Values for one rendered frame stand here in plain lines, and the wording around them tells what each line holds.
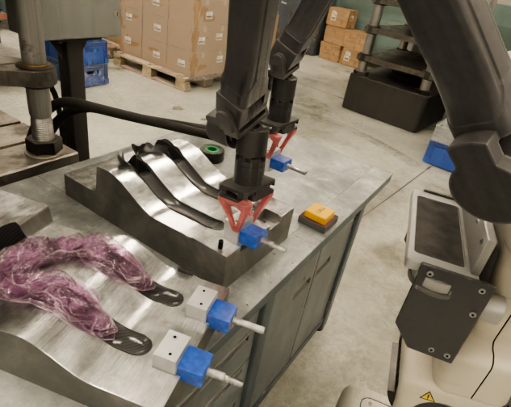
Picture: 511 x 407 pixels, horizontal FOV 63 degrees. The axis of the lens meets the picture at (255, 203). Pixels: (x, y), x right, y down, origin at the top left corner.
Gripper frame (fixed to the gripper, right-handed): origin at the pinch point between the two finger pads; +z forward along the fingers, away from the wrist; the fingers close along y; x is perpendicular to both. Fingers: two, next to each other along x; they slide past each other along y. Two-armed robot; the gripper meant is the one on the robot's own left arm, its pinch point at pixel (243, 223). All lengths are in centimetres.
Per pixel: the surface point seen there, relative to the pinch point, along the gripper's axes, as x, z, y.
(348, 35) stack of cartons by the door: -246, -11, -641
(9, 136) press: -92, 6, -2
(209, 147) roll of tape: -41, 3, -39
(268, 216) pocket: -2.1, 4.1, -13.4
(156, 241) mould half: -17.3, 8.5, 6.7
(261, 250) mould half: 0.9, 9.3, -7.1
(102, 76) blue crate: -330, 42, -218
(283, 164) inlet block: -7.0, -3.9, -26.6
